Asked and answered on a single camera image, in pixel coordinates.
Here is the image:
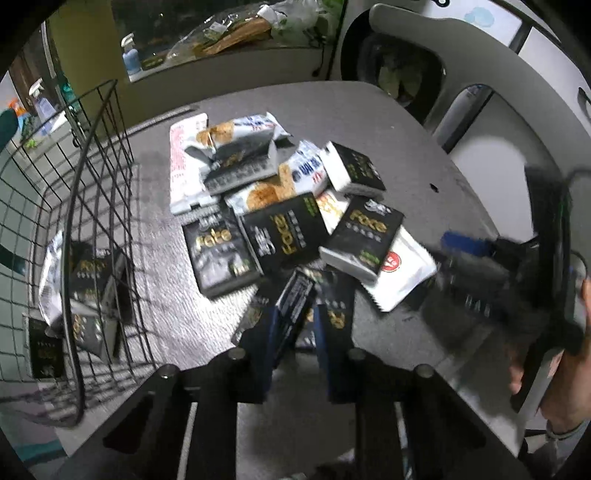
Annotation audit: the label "green plastic object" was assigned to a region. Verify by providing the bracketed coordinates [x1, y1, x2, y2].
[59, 82, 85, 112]

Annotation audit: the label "white pink-print packet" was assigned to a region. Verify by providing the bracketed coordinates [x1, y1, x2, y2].
[168, 113, 212, 216]

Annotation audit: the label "pile of black packs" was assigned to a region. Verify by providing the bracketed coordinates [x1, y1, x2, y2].
[182, 138, 407, 352]

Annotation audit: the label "teal plastic object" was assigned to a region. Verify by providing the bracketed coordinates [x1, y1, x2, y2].
[0, 111, 20, 155]

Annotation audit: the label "clear plastic bag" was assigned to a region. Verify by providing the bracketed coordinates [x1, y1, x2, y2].
[165, 4, 278, 64]

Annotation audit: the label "packets inside basket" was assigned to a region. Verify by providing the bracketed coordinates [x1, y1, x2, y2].
[69, 242, 126, 306]

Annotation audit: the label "green white plastic bag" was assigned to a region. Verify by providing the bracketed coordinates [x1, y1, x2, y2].
[270, 0, 345, 48]

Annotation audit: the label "white washing machine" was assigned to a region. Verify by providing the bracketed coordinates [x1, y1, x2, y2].
[331, 0, 536, 126]

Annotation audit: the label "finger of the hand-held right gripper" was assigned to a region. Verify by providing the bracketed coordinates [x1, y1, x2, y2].
[438, 230, 527, 261]
[433, 257, 514, 288]

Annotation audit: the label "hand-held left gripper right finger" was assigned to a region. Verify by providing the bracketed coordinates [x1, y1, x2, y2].
[316, 295, 532, 480]

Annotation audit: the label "white spray bottle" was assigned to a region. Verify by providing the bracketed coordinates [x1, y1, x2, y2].
[28, 79, 58, 125]

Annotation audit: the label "black gold-print tissue pack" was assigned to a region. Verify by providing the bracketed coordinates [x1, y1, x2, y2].
[69, 305, 123, 361]
[274, 270, 319, 370]
[28, 318, 65, 380]

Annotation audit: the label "blue spray bottle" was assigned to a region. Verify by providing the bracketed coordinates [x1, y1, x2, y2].
[121, 37, 143, 77]

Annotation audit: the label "white red-logo snack packet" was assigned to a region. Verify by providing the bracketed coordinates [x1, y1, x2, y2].
[360, 226, 438, 313]

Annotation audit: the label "white plastic chair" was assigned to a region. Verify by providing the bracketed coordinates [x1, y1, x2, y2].
[369, 4, 591, 287]

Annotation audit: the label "person's right hand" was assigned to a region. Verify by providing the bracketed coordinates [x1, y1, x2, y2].
[538, 277, 591, 435]

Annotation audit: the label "white orange-print snack packet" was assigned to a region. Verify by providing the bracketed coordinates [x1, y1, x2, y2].
[314, 189, 352, 232]

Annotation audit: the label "black wire basket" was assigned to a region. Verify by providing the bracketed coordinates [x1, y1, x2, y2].
[0, 79, 158, 428]

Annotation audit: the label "grey counter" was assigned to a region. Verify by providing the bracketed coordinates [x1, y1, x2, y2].
[128, 41, 343, 95]

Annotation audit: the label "brown paper bag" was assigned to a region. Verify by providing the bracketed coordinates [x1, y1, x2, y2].
[203, 18, 273, 57]

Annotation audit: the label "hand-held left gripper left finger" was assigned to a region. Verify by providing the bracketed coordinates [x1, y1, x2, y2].
[55, 302, 280, 480]

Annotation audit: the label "white silver packet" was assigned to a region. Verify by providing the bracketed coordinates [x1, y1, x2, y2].
[38, 231, 71, 334]

